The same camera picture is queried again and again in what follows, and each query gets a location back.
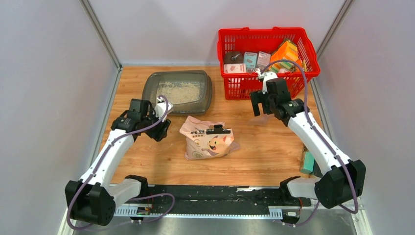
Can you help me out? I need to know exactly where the red plastic basket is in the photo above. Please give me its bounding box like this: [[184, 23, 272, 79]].
[[217, 27, 321, 100]]

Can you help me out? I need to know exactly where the grey small box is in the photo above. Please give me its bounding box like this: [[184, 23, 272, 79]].
[[256, 51, 271, 70]]

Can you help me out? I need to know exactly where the pink cat litter bag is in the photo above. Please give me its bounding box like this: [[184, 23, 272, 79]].
[[179, 116, 240, 160]]

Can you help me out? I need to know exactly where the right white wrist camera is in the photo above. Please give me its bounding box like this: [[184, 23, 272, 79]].
[[257, 70, 278, 94]]

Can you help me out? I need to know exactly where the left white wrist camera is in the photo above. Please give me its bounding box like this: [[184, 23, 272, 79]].
[[154, 95, 174, 122]]

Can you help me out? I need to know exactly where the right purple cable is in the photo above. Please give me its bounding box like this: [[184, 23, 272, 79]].
[[259, 59, 360, 227]]

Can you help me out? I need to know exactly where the pink white small box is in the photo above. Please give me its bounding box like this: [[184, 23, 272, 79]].
[[223, 63, 247, 74]]

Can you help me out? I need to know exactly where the teal black brush block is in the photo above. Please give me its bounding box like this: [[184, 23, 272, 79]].
[[300, 145, 315, 175]]

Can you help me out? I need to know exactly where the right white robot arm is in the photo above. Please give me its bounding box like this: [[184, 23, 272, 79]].
[[250, 78, 366, 213]]

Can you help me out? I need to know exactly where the black bag clip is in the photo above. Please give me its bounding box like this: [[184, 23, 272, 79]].
[[206, 124, 231, 135]]

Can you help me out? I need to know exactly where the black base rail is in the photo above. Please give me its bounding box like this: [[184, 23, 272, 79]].
[[143, 185, 309, 216]]

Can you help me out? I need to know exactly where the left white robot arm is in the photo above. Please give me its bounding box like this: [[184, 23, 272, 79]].
[[65, 95, 173, 231]]

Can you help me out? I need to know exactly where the clear plastic scoop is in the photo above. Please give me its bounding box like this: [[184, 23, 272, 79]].
[[247, 115, 269, 126]]

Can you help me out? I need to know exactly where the orange sponge pack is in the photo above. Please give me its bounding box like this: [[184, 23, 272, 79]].
[[269, 39, 302, 73]]

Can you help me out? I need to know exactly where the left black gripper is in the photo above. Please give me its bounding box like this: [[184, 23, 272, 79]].
[[140, 108, 171, 142]]

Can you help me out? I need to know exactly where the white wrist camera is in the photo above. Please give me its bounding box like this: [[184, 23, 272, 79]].
[[257, 70, 278, 94], [154, 95, 174, 122]]

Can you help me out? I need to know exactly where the grey litter box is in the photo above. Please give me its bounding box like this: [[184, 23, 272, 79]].
[[141, 70, 213, 116]]

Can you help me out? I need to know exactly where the teal small box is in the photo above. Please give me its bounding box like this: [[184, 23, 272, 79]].
[[243, 52, 258, 70]]

